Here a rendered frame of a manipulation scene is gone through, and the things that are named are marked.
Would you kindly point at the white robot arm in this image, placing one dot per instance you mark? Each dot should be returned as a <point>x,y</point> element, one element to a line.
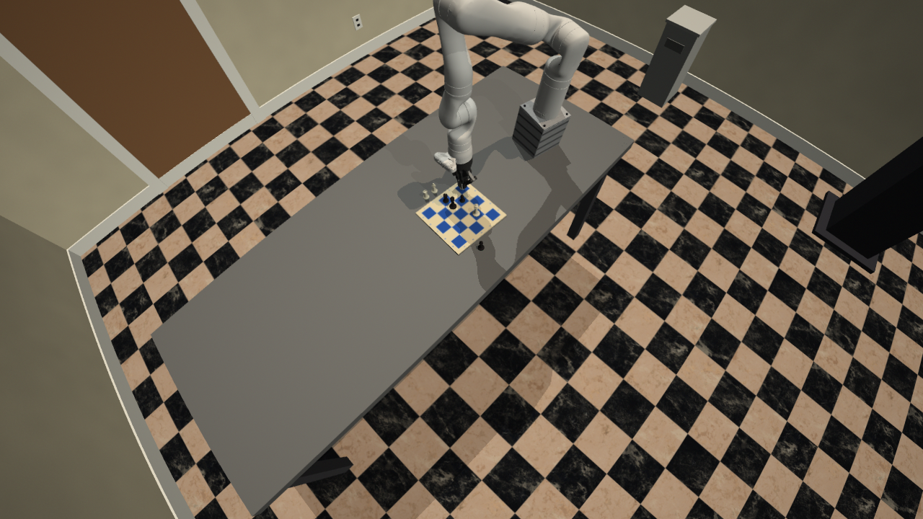
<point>517,22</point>

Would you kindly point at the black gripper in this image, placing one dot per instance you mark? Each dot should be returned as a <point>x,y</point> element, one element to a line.
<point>462,176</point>

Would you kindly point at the blue and cream chessboard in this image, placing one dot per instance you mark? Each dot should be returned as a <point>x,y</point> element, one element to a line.
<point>458,227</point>

